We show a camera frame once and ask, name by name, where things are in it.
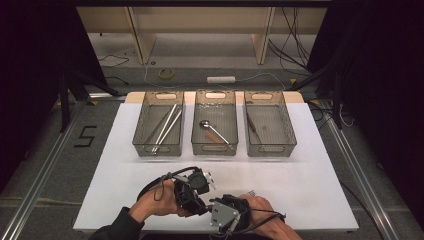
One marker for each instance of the metal spoon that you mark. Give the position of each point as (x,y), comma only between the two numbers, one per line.
(204,124)

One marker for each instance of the black curtain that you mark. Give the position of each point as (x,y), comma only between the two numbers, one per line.
(383,83)
(30,66)

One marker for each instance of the smoky clear plastic bin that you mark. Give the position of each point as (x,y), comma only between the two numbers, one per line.
(143,133)
(220,110)
(276,133)

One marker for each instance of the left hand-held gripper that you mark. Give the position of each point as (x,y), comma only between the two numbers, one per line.
(196,181)

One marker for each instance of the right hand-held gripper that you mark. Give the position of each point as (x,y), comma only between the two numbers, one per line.
(223,213)

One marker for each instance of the person's right hand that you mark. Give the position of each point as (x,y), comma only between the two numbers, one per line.
(261,213)

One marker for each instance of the white power strip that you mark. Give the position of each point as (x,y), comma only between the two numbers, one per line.
(221,79)

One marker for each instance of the black metal stand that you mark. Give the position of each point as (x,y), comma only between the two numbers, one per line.
(64,100)
(338,106)

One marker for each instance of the beige wooden shelf unit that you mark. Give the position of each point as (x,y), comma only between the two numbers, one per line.
(200,20)

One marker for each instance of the person's left hand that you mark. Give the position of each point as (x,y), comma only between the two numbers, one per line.
(156,203)

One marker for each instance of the metal fork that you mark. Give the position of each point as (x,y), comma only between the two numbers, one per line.
(251,193)

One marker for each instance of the aluminium floor rail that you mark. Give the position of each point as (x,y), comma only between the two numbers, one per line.
(36,190)
(368,196)

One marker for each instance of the yellow tape roll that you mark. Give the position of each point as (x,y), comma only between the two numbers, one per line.
(160,74)

